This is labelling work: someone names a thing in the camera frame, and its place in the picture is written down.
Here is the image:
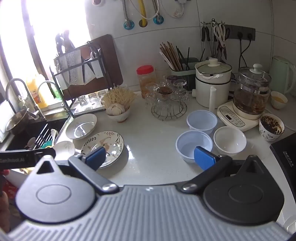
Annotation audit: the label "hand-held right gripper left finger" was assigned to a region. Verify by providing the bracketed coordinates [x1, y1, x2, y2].
[34, 146, 120, 195]

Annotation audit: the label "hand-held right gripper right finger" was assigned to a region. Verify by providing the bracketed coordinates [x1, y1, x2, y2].
[181, 146, 265, 194]

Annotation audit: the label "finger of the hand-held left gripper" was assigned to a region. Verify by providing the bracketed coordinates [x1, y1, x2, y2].
[34, 147, 57, 163]

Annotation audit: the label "small white leaf plate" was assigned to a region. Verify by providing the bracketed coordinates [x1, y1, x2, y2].
[53, 141, 76, 160]

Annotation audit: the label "floral patterned plate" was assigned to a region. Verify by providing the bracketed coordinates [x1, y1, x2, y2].
[80, 131, 125, 168]

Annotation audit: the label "translucent plastic bowl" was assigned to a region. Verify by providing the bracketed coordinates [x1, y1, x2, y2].
[186, 110, 218, 136]
[176, 130, 213, 163]

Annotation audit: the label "white ceramic bowl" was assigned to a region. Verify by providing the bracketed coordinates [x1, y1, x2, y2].
[213, 126, 247, 155]

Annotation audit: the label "white plate with grey leaves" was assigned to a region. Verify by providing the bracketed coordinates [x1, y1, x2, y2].
[65, 113, 97, 140]

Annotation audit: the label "white spoon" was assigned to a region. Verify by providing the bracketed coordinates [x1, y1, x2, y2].
[50, 128, 57, 149]

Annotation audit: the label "black sink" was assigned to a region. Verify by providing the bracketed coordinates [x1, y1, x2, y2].
[5, 115, 70, 151]

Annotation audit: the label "steel pot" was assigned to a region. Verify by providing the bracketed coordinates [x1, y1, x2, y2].
[5, 109, 29, 135]

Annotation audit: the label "white bowl with pink rim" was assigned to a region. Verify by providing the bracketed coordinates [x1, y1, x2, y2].
[106, 107, 131, 123]

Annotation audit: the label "garlic bulb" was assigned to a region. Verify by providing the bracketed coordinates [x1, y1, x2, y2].
[107, 103, 124, 115]

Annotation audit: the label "white kettle heating base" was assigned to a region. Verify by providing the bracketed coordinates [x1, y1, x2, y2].
[217, 100, 266, 132]

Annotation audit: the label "green bottle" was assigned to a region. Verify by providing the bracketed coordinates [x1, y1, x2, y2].
[50, 82, 61, 99]

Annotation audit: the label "orange detergent bottle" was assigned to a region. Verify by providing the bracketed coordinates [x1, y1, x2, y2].
[26, 74, 47, 108]

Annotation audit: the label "dish rack with cutting board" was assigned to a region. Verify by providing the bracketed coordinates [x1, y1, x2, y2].
[50, 41, 109, 118]

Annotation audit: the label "bundle of dry noodles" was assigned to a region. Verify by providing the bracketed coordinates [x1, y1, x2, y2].
[101, 85, 137, 112]

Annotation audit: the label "chrome faucet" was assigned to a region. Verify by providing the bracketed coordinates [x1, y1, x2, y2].
[37, 81, 74, 116]

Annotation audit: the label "speckled patterned bowl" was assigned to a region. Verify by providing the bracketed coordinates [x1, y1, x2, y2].
[258, 113, 285, 142]

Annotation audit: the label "dark metal faucet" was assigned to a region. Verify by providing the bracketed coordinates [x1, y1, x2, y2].
[5, 78, 45, 120]

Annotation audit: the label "cluster of clear glass cups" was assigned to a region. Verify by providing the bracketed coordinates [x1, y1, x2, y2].
[144, 76, 190, 116]

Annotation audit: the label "white electric pot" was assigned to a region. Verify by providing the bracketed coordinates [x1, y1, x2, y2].
[191, 58, 232, 112]

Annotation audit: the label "amber glass cup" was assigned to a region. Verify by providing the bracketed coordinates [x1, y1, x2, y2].
[157, 86, 173, 102]

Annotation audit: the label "glass kettle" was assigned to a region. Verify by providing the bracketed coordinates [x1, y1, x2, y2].
[232, 64, 272, 115]

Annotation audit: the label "black induction cooker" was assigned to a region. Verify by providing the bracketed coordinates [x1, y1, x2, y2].
[269, 133, 296, 200]

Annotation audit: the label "green chopstick holder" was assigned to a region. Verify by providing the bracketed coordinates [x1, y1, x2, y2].
[170, 57, 200, 91]

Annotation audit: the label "hammered cleaver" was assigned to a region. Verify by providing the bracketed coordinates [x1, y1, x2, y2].
[66, 50, 82, 85]

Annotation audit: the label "jar with red lid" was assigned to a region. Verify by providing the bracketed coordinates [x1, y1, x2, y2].
[136, 65, 155, 98]

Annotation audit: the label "small bowl with yellow liquid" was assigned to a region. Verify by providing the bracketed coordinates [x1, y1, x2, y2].
[270, 91, 288, 110]

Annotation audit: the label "brown cutting board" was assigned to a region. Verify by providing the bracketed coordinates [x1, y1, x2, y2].
[62, 34, 123, 100]

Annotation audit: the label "bundle of wooden chopsticks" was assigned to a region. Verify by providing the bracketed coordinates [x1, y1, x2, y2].
[159, 42, 185, 71]

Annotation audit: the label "pale green kettle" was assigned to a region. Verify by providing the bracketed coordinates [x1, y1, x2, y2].
[269, 56, 296, 94]

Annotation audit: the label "kitchen scissors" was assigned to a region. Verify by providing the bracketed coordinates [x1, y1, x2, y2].
[213, 23, 228, 58]

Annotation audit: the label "scissors and utensils on hooks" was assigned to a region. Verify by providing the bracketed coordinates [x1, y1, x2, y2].
[201, 19, 232, 59]

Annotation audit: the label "wire cup rack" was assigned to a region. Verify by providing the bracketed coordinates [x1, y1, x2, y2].
[151, 102, 187, 121]

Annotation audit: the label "black knife handles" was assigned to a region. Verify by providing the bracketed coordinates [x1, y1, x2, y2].
[55, 30, 75, 55]

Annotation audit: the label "black wall socket strip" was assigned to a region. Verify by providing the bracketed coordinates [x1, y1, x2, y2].
[223, 24, 256, 42]

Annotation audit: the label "braided metal hose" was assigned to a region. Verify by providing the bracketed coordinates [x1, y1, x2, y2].
[122, 0, 135, 29]

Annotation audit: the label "yellow hose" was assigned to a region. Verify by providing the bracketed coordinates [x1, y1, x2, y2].
[138, 0, 149, 27]

